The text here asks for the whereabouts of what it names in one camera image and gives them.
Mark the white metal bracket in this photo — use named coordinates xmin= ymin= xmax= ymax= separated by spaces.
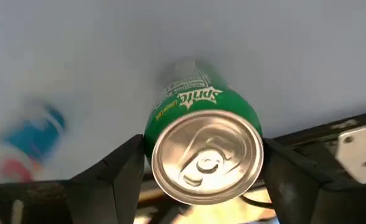
xmin=337 ymin=121 xmax=366 ymax=185

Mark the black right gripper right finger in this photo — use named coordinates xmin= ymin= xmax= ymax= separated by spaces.
xmin=260 ymin=138 xmax=334 ymax=224

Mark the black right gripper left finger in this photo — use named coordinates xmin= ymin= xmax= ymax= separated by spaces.
xmin=67 ymin=134 xmax=146 ymax=224

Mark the blue silver Red Bull can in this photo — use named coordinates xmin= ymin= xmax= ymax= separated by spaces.
xmin=0 ymin=101 xmax=68 ymax=184

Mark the black cable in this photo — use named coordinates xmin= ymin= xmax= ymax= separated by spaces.
xmin=238 ymin=194 xmax=276 ymax=210

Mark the green Sprite can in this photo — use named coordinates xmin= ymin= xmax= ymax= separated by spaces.
xmin=144 ymin=58 xmax=265 ymax=206

